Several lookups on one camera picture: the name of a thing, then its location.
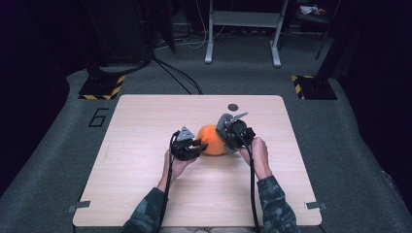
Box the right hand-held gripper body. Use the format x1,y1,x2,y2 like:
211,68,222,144
223,111,258,150

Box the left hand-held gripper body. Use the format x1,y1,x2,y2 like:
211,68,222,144
170,125,199,162

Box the orange plush toy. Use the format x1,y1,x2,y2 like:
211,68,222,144
195,124,229,157

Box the person's left hand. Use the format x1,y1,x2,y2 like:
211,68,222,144
157,150,197,192

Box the person's right hand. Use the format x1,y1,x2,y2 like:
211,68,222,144
238,136,274,182

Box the black equipment cabinet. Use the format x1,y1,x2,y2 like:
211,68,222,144
82,0,154,66

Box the black side stand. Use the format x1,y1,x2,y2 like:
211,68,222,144
280,0,341,61

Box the white and orange clutter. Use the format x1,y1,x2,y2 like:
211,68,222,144
300,4,326,17

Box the dark curtain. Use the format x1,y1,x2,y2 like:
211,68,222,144
324,0,412,208
0,0,98,195

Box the left hand-held gripper black cable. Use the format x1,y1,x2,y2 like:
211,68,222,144
156,130,181,233

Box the hand-held gripper black cable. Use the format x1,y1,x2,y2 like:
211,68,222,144
156,130,181,233
234,130,260,233

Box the right hand-held gripper black cable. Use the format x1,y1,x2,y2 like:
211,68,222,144
234,130,260,233

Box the black floor cable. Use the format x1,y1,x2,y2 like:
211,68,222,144
154,57,204,96
152,57,193,96

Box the black base plate hazard stripes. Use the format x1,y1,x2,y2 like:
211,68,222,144
291,75,338,101
78,75,126,101

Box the white desk frame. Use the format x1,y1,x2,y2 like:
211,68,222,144
204,0,290,68

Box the white cable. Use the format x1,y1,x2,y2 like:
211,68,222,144
154,0,227,51

